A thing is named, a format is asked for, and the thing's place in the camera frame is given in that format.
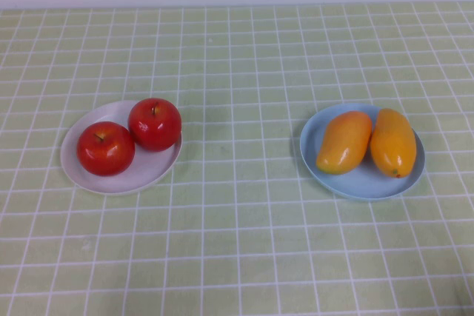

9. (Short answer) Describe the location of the green checkered tablecloth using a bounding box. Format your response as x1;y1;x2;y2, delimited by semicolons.
0;1;474;316

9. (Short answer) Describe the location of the red apple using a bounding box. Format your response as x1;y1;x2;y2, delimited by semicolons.
76;121;136;177
127;98;183;152

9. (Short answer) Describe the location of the yellow orange mango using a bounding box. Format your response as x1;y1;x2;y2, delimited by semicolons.
316;110;373;175

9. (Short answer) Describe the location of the light blue round plate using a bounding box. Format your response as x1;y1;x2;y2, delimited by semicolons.
299;103;427;201

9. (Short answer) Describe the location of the white round plate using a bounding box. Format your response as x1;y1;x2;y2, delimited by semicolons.
60;100;183;195

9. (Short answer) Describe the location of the yellow mango with green stem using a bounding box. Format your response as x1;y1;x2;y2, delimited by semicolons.
370;107;418;179

